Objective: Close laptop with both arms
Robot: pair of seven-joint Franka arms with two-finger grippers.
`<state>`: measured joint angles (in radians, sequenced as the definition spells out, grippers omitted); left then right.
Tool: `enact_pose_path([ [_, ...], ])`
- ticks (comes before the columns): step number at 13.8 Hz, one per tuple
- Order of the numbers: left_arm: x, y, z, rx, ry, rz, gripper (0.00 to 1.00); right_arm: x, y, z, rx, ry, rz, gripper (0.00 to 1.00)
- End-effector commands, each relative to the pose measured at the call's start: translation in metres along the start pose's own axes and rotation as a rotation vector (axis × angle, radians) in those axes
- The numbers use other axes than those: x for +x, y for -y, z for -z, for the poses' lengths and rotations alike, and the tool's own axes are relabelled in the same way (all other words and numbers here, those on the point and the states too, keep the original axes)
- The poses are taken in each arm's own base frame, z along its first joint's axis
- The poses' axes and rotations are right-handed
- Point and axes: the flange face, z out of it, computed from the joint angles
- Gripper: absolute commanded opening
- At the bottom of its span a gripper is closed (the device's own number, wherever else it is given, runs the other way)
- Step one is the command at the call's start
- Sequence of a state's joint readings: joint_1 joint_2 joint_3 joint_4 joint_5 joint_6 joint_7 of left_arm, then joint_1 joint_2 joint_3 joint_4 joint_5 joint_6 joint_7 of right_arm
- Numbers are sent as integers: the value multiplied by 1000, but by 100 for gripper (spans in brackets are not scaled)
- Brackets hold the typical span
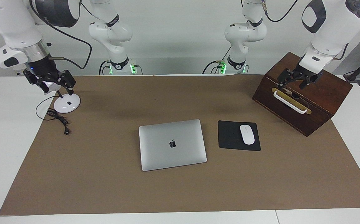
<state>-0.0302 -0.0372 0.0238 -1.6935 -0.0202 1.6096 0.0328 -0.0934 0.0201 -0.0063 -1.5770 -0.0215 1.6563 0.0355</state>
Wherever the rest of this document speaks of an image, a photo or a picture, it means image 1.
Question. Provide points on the black mouse pad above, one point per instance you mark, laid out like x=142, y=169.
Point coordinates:
x=228, y=137

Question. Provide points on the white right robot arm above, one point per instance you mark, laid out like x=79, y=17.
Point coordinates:
x=12, y=25

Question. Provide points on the brown paper table mat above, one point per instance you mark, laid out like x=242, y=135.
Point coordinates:
x=260, y=180

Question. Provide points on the grey laptop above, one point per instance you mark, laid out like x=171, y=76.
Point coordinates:
x=173, y=155

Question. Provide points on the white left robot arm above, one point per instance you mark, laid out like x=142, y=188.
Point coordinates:
x=332, y=28

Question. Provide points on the dark brown wooden box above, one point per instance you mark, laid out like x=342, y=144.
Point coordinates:
x=332, y=96

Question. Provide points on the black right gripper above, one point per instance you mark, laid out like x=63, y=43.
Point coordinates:
x=43, y=68

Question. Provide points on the white computer mouse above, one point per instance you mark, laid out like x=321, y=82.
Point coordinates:
x=247, y=135

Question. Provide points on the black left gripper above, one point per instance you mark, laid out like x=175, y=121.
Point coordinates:
x=301, y=74

